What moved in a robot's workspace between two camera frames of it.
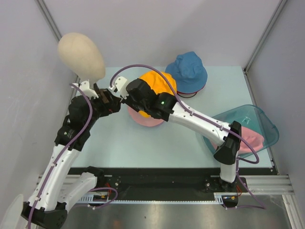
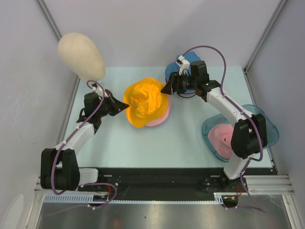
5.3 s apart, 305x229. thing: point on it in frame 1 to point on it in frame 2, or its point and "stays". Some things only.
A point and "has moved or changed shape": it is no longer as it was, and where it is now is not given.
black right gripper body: [138, 106] to [184, 83]
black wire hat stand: [187, 97] stays
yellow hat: [159, 84] has moved or changed shape
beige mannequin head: [81, 56] stays
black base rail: [167, 183] stays
